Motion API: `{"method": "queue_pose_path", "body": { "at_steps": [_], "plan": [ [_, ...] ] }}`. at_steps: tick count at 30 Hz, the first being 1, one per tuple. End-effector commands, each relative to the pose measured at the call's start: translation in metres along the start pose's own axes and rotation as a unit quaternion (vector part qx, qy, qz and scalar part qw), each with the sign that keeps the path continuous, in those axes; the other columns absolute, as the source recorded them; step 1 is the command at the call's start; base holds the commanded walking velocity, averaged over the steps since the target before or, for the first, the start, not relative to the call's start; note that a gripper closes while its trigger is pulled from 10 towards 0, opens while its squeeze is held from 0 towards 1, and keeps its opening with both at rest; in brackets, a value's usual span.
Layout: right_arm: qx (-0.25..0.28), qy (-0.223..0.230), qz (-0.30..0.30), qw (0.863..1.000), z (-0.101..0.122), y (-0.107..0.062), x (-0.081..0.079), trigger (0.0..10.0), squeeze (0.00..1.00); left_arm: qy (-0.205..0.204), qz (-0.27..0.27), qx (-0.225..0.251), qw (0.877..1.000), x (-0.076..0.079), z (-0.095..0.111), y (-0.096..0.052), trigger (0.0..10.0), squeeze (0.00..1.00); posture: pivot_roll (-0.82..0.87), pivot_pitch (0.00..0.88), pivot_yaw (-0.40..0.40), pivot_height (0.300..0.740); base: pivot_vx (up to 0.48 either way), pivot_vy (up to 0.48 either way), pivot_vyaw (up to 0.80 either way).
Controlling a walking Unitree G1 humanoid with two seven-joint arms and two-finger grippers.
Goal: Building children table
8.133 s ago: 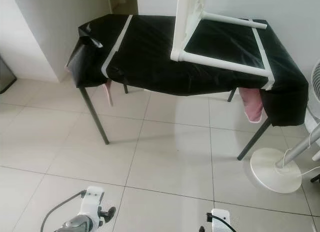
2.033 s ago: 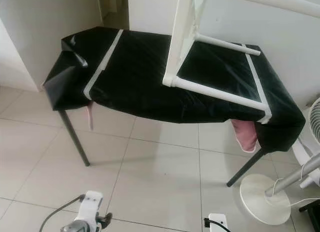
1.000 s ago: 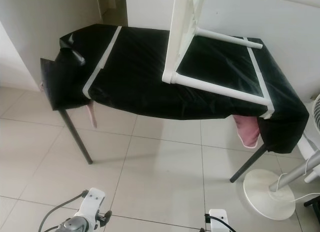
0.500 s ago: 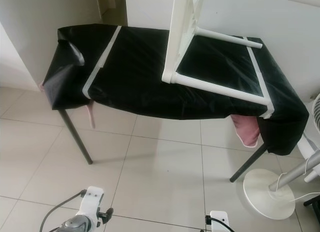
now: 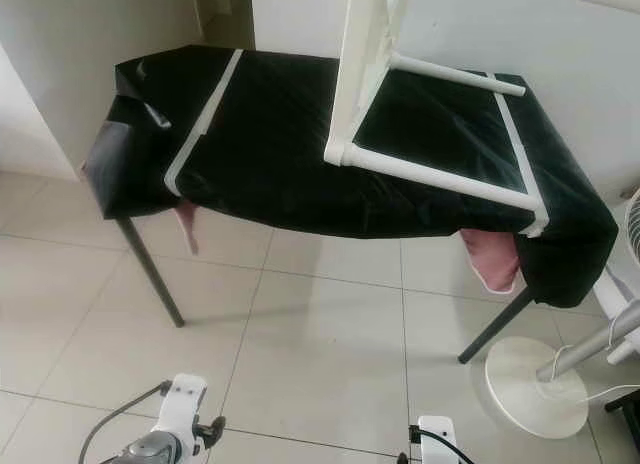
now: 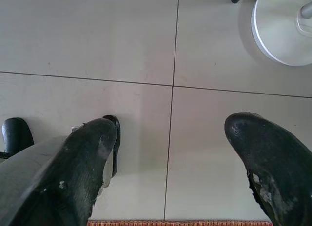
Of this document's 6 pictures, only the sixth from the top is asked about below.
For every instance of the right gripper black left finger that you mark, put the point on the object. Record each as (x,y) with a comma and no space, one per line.
(73,177)

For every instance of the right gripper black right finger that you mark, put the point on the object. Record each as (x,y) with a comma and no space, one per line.
(275,167)

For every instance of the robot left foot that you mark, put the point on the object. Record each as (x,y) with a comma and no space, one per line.
(17,136)

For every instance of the white round stand base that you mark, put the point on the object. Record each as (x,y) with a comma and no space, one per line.
(275,36)

